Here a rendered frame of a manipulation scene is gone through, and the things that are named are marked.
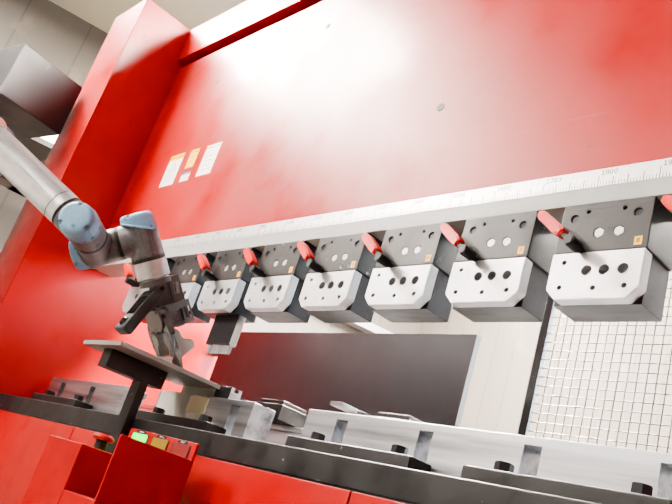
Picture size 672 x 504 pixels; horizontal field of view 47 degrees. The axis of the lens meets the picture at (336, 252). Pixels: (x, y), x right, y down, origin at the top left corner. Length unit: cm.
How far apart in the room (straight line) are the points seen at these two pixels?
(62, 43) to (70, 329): 329
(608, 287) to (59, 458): 92
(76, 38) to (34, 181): 400
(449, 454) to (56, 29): 481
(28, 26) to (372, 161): 418
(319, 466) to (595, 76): 80
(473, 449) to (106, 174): 182
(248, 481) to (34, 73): 184
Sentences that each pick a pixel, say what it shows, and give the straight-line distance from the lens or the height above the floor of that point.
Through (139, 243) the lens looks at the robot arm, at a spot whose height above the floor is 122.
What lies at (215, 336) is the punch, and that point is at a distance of 190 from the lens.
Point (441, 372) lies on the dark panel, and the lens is 205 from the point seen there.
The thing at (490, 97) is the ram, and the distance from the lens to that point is 156.
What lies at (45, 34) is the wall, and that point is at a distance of 566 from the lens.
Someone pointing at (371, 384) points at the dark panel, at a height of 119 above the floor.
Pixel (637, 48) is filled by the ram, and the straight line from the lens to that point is 143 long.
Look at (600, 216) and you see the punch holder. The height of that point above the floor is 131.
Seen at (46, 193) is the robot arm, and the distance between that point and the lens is 172.
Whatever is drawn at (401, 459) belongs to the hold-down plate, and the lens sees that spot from 123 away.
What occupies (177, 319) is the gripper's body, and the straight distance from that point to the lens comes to 180.
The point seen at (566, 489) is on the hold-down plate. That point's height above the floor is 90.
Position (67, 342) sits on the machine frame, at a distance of 264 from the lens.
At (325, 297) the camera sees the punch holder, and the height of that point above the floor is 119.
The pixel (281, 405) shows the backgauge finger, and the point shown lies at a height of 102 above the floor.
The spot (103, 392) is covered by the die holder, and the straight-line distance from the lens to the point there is 223.
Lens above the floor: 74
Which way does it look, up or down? 20 degrees up
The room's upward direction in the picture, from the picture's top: 18 degrees clockwise
